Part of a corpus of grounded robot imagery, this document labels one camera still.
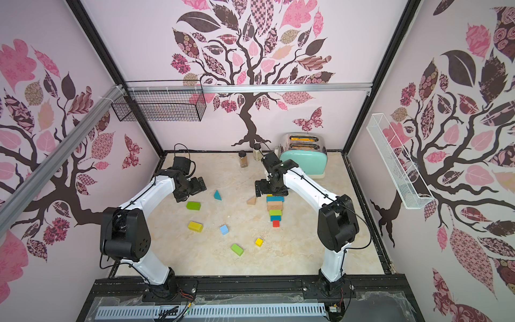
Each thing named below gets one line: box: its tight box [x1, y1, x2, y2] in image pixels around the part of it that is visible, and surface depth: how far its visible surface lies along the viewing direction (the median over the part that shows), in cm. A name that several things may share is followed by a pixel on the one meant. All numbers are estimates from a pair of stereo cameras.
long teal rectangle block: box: [266, 195, 285, 202], surface depth 100 cm
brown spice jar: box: [238, 150, 249, 168], surface depth 113 cm
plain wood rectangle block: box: [267, 201, 283, 206], surface depth 99 cm
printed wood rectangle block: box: [266, 205, 283, 212], surface depth 97 cm
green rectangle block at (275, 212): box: [268, 209, 283, 217], surface depth 97 cm
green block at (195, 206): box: [185, 201, 202, 211], surface depth 99 cm
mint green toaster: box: [278, 132, 328, 179], surface depth 102 cm
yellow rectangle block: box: [187, 221, 204, 233], surface depth 91 cm
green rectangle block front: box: [230, 243, 245, 257], surface depth 85 cm
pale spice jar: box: [252, 142, 263, 161], surface depth 113 cm
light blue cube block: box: [219, 224, 230, 236], surface depth 89 cm
